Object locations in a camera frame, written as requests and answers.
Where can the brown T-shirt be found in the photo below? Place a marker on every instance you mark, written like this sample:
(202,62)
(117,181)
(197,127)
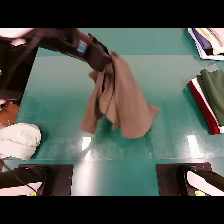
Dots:
(128,100)

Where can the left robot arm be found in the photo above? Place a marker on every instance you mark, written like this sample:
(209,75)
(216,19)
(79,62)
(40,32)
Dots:
(53,39)

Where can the blue garment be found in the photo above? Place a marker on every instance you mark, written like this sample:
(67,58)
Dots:
(201,41)

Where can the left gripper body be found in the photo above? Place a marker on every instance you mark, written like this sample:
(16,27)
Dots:
(98,55)

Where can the red garment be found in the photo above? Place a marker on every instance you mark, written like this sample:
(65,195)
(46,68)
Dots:
(204,108)

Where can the cream garment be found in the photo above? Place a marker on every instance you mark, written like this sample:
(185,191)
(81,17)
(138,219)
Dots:
(215,38)

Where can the green garment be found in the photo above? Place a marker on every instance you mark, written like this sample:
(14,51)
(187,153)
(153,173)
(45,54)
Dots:
(213,91)

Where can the white garment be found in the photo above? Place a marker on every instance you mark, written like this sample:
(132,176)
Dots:
(18,140)
(208,105)
(200,50)

